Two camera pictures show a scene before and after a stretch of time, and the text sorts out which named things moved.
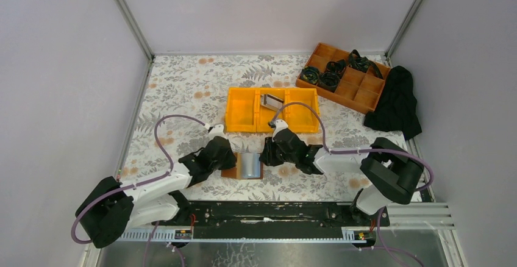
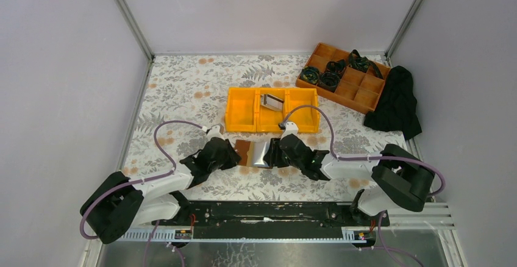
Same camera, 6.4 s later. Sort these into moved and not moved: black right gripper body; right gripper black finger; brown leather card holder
Moved: brown leather card holder
Not moved: right gripper black finger; black right gripper body
